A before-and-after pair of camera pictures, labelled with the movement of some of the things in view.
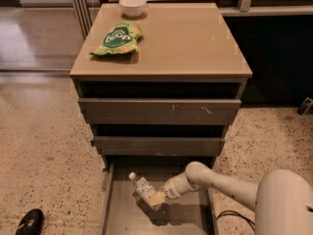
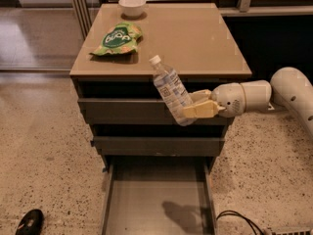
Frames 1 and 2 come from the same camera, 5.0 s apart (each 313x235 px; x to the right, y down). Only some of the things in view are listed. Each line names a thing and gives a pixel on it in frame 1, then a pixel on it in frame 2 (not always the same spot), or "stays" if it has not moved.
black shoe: (30, 223) stays
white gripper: (171, 189) to (228, 99)
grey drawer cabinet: (168, 104) stays
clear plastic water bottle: (144, 189) to (171, 90)
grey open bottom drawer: (193, 212) stays
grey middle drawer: (158, 146) stays
